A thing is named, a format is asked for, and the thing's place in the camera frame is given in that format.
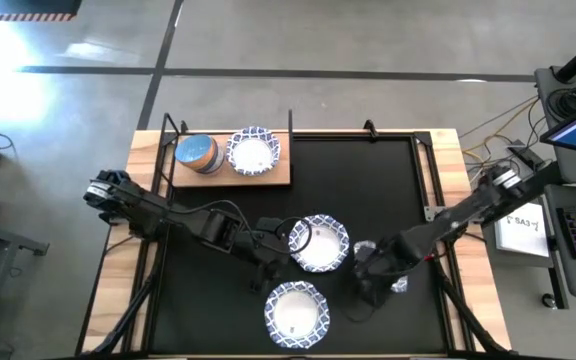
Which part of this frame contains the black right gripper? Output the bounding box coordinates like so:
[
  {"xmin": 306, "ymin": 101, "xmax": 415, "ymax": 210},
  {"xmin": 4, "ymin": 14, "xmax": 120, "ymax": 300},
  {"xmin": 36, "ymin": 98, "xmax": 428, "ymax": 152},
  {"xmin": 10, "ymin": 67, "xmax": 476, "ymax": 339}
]
[{"xmin": 355, "ymin": 237, "xmax": 412, "ymax": 306}]

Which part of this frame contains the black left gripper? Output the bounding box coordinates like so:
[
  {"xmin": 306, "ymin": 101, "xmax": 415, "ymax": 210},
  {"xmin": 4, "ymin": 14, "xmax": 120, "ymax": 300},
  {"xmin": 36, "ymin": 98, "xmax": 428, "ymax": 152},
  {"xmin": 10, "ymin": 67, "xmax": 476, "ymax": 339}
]
[{"xmin": 232, "ymin": 217, "xmax": 294, "ymax": 296}]

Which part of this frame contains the blue white patterned paper bowl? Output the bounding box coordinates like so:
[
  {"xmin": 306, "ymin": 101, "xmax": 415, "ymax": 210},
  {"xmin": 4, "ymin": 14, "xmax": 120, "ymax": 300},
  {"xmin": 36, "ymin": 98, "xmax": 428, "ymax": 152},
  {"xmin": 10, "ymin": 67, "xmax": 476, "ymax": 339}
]
[
  {"xmin": 287, "ymin": 213, "xmax": 351, "ymax": 274},
  {"xmin": 352, "ymin": 238, "xmax": 410, "ymax": 295},
  {"xmin": 263, "ymin": 279, "xmax": 332, "ymax": 350},
  {"xmin": 225, "ymin": 125, "xmax": 282, "ymax": 177}
]

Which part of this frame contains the orange bowl with blue interior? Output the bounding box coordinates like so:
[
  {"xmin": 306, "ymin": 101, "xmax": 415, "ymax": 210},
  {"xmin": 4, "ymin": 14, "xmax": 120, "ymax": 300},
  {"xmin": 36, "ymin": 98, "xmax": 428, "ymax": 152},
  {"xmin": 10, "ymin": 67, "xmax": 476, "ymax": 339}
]
[{"xmin": 174, "ymin": 133, "xmax": 219, "ymax": 171}]

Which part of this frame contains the wooden shelf board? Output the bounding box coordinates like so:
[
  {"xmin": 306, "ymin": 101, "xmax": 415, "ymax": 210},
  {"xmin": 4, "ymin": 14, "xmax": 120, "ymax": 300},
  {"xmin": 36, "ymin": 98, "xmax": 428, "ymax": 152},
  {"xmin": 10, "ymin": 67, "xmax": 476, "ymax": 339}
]
[{"xmin": 170, "ymin": 131, "xmax": 292, "ymax": 188}]

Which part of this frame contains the black table mat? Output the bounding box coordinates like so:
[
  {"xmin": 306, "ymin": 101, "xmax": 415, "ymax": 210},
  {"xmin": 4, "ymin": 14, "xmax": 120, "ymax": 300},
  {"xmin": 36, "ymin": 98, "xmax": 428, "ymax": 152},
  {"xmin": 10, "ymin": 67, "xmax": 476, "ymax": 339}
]
[{"xmin": 148, "ymin": 133, "xmax": 450, "ymax": 355}]

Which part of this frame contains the grey metal mounting plate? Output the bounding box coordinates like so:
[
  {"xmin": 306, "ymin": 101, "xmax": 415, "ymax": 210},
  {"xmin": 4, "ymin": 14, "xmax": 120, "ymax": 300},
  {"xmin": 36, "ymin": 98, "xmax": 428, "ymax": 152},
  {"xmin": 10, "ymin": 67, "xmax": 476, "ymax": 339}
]
[{"xmin": 423, "ymin": 203, "xmax": 452, "ymax": 222}]

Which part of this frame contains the white SA3 label sheet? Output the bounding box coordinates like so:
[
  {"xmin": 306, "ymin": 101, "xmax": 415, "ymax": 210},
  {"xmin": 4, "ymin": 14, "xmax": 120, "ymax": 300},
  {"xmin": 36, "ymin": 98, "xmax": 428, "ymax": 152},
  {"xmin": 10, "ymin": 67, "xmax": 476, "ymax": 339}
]
[{"xmin": 495, "ymin": 201, "xmax": 551, "ymax": 253}]

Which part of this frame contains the black diagonal stand bar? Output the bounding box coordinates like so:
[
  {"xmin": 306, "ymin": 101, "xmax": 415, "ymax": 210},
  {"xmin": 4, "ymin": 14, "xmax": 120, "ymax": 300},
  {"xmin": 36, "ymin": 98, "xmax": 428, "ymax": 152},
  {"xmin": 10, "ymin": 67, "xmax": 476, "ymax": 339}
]
[{"xmin": 481, "ymin": 160, "xmax": 565, "ymax": 229}]

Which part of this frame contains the black power strip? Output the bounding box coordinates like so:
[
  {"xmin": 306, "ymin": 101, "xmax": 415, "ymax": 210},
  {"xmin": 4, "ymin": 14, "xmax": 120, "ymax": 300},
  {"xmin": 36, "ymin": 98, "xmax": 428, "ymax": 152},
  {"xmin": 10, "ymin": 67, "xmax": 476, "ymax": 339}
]
[{"xmin": 507, "ymin": 143, "xmax": 549, "ymax": 172}]

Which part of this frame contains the black hazard-striped floor mat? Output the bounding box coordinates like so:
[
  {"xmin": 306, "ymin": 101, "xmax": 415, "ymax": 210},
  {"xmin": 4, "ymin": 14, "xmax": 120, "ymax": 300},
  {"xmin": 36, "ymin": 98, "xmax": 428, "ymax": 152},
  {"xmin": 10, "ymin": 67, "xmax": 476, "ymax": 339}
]
[{"xmin": 0, "ymin": 0, "xmax": 83, "ymax": 22}]

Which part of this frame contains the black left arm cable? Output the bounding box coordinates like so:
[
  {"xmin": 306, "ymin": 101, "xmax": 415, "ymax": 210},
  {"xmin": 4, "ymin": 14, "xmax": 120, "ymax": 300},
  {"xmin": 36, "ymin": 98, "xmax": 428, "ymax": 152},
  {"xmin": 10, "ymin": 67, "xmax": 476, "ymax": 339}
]
[{"xmin": 165, "ymin": 198, "xmax": 315, "ymax": 255}]

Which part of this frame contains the black table frame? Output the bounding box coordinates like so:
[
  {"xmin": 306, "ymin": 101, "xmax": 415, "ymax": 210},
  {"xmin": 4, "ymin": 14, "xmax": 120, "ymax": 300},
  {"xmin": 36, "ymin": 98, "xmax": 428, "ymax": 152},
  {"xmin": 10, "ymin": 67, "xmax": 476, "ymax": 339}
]
[{"xmin": 75, "ymin": 112, "xmax": 517, "ymax": 360}]

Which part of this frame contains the yellow floor cable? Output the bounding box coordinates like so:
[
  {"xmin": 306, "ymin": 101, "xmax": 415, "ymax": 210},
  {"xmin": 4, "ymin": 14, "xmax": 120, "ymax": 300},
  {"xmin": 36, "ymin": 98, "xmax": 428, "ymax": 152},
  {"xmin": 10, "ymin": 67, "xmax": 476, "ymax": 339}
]
[{"xmin": 460, "ymin": 97, "xmax": 539, "ymax": 186}]

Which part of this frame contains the coiled black cable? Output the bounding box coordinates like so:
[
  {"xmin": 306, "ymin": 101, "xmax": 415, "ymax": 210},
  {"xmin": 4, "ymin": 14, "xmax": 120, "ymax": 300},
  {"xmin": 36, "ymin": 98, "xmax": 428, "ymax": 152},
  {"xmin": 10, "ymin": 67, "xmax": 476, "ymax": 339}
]
[{"xmin": 546, "ymin": 87, "xmax": 576, "ymax": 120}]

